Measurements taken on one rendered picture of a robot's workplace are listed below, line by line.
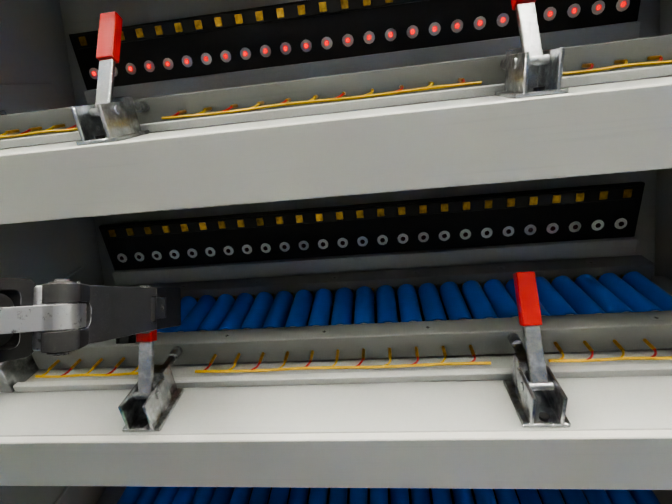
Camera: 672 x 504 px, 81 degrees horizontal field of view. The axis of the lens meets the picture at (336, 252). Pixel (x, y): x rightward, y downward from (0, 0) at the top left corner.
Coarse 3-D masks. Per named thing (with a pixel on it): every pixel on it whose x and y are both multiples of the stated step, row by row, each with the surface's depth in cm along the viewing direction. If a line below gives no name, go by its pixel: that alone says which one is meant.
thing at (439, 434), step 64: (384, 256) 40; (448, 256) 40; (512, 256) 39; (576, 256) 39; (0, 384) 33; (320, 384) 30; (384, 384) 29; (448, 384) 28; (576, 384) 27; (640, 384) 26; (0, 448) 28; (64, 448) 28; (128, 448) 27; (192, 448) 26; (256, 448) 26; (320, 448) 25; (384, 448) 25; (448, 448) 24; (512, 448) 24; (576, 448) 24; (640, 448) 23
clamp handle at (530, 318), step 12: (516, 276) 26; (528, 276) 26; (516, 288) 26; (528, 288) 26; (516, 300) 26; (528, 300) 26; (528, 312) 26; (540, 312) 25; (528, 324) 25; (540, 324) 25; (528, 336) 25; (540, 336) 25; (528, 348) 25; (540, 348) 25; (528, 360) 25; (540, 360) 25; (528, 372) 26; (540, 372) 25
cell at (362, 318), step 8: (360, 288) 39; (368, 288) 39; (360, 296) 37; (368, 296) 37; (360, 304) 36; (368, 304) 36; (360, 312) 35; (368, 312) 35; (360, 320) 34; (368, 320) 34
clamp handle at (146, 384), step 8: (136, 336) 28; (144, 336) 28; (152, 336) 28; (144, 344) 28; (152, 344) 29; (144, 352) 28; (152, 352) 28; (144, 360) 28; (152, 360) 28; (144, 368) 28; (152, 368) 28; (144, 376) 28; (152, 376) 28; (144, 384) 28; (152, 384) 28; (144, 392) 28
